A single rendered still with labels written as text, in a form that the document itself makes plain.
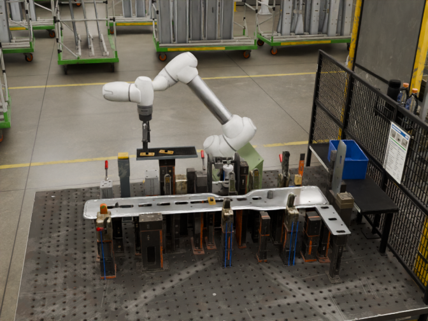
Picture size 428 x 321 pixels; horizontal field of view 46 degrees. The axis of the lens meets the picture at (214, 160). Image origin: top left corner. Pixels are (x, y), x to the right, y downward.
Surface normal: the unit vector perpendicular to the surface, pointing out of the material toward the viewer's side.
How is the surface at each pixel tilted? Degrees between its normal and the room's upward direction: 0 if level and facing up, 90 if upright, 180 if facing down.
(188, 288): 0
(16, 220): 0
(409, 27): 90
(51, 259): 0
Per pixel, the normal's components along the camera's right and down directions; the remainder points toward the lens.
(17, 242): 0.02, -0.90
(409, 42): -0.97, 0.10
